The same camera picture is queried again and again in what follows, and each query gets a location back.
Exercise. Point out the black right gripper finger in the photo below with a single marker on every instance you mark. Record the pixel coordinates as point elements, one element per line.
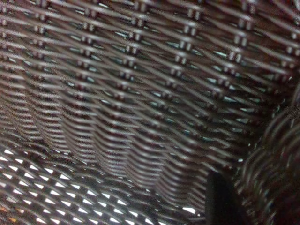
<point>219,201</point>

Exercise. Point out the dark brown wicker basket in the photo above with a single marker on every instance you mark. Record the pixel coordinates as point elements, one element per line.
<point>117,93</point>

